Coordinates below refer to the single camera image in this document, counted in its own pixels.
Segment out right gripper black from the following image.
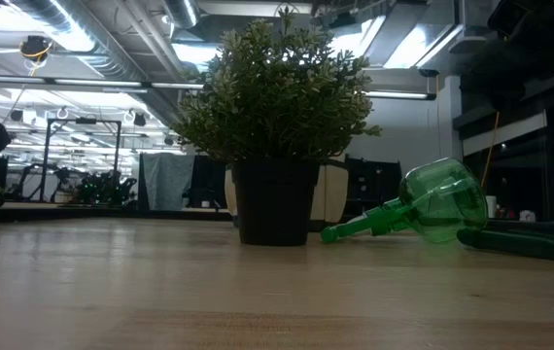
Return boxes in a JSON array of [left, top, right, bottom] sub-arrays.
[[461, 33, 554, 109]]

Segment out green transparent spray bottle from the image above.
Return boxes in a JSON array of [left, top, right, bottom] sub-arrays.
[[319, 157, 490, 245]]

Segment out green-handled pruning shears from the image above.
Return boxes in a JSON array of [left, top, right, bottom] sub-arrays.
[[456, 227, 554, 262]]

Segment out beige and green gardening bag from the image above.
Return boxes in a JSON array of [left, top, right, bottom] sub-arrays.
[[223, 154, 351, 226]]

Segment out black shelf unit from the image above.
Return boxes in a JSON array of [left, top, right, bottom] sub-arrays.
[[454, 104, 554, 225]]

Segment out fluorescent light tube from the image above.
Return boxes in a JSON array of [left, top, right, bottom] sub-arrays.
[[364, 89, 437, 101]]

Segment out artificial green plant black pot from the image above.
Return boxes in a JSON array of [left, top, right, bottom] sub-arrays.
[[169, 9, 384, 247]]

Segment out grey hanging cloth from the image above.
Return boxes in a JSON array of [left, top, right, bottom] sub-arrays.
[[138, 153, 195, 212]]

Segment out distant black robot station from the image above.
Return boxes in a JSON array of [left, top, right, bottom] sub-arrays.
[[14, 163, 139, 205]]

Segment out yellow hanging cord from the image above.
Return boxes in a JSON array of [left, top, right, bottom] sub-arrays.
[[479, 110, 501, 190]]

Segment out silver ventilation duct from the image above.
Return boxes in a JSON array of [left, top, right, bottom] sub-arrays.
[[162, 0, 200, 29]]

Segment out black aluminium table frame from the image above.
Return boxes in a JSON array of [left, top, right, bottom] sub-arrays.
[[0, 206, 554, 230]]

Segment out black metal stand frame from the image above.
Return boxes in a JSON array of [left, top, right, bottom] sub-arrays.
[[40, 118, 122, 201]]

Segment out ceiling cable reel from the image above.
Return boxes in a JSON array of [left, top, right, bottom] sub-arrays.
[[18, 34, 55, 63]]

